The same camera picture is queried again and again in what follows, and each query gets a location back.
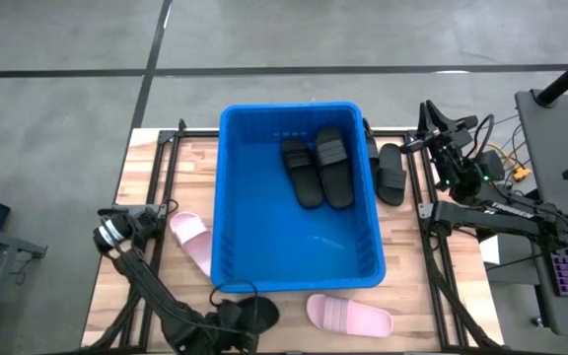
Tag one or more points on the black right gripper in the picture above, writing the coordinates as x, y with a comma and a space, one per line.
454, 150

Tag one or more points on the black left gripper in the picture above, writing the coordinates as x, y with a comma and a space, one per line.
232, 328

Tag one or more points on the black slide sandal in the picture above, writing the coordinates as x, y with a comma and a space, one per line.
334, 167
266, 310
304, 172
391, 172

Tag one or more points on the pink slide sandal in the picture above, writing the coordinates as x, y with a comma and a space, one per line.
192, 241
348, 315

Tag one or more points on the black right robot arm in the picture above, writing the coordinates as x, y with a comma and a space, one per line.
506, 214

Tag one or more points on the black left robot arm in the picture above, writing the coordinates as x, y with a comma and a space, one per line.
151, 291

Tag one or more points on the blue plastic bin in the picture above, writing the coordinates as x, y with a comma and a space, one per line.
274, 246

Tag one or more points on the grey desk with pole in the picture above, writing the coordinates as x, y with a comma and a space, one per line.
555, 143

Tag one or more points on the white paper sheet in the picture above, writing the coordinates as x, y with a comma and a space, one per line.
488, 249

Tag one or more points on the black stand pole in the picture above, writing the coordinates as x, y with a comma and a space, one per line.
567, 76

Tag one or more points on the grey keyboard desk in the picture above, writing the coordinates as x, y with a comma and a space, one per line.
565, 315

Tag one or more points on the grey metal stand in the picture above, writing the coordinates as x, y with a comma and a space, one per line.
8, 241

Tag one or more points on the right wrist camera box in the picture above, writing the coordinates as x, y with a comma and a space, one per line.
465, 123

